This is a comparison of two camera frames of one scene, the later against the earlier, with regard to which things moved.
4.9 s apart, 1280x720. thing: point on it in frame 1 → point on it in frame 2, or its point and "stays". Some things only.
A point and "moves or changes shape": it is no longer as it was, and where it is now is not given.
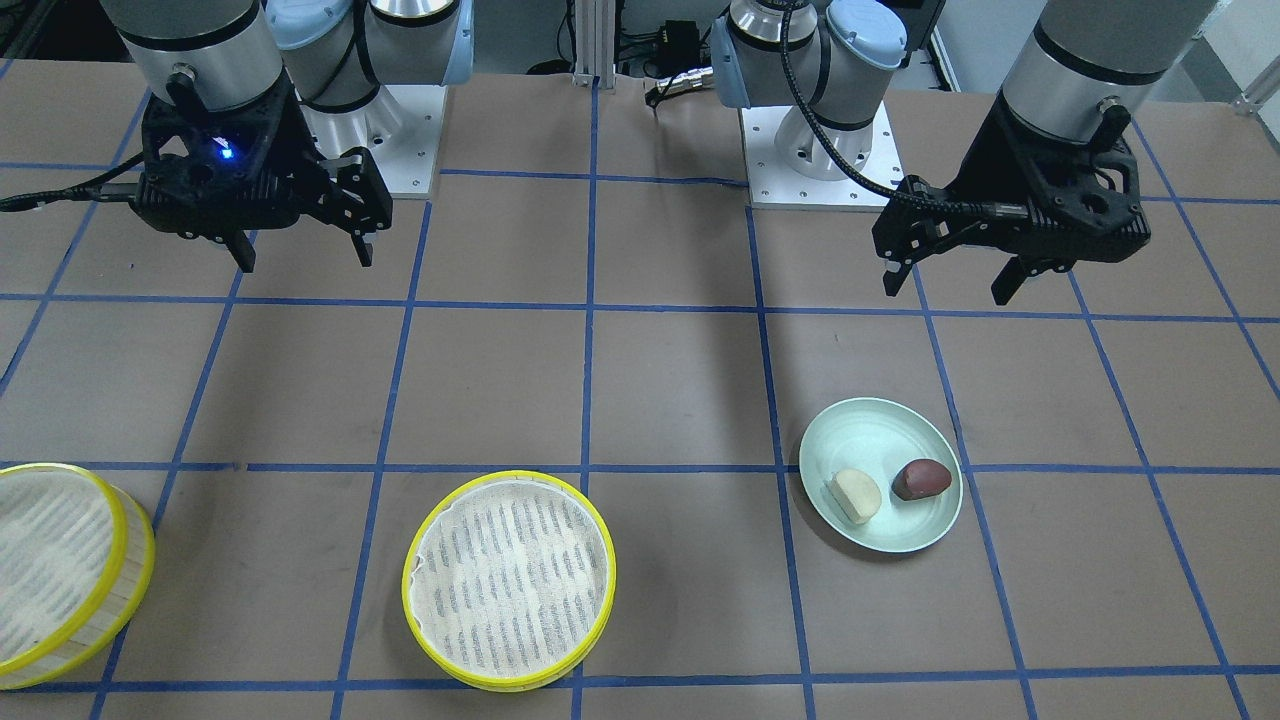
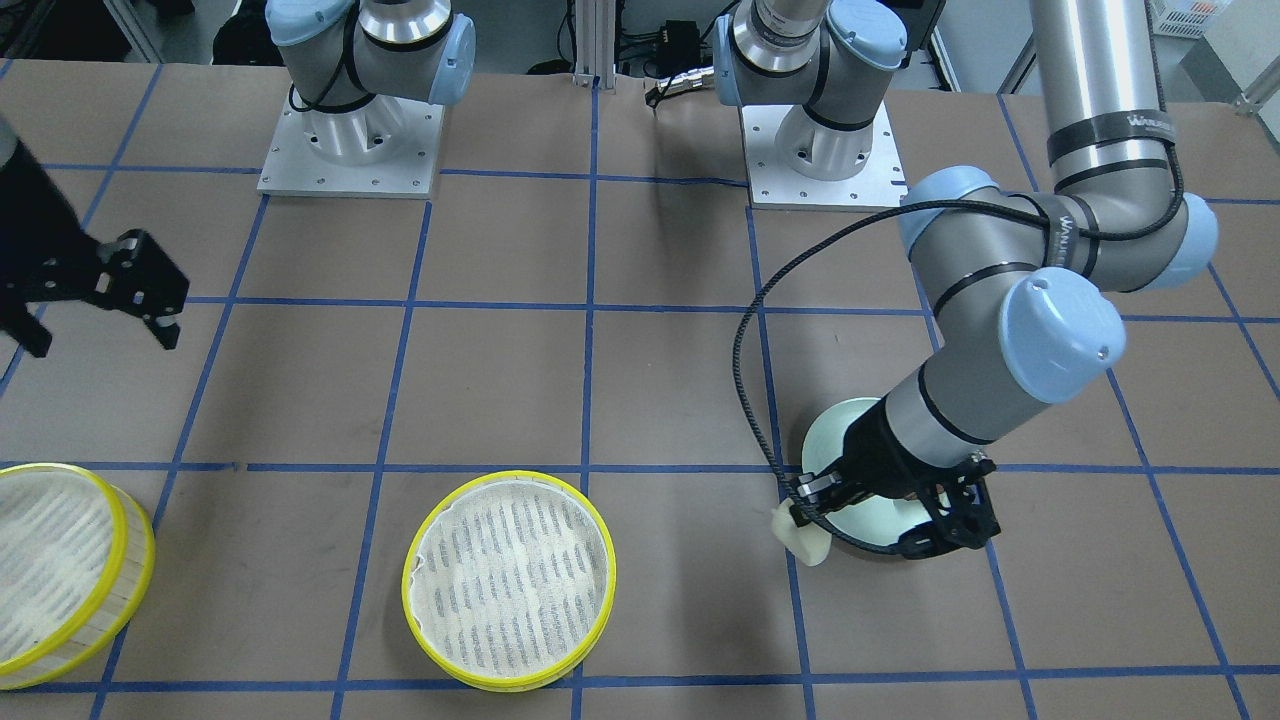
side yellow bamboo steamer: (76, 556) stays
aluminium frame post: (595, 43) stays
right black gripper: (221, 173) → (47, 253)
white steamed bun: (857, 494) moves or changes shape
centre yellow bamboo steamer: (508, 578) stays
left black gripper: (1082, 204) → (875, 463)
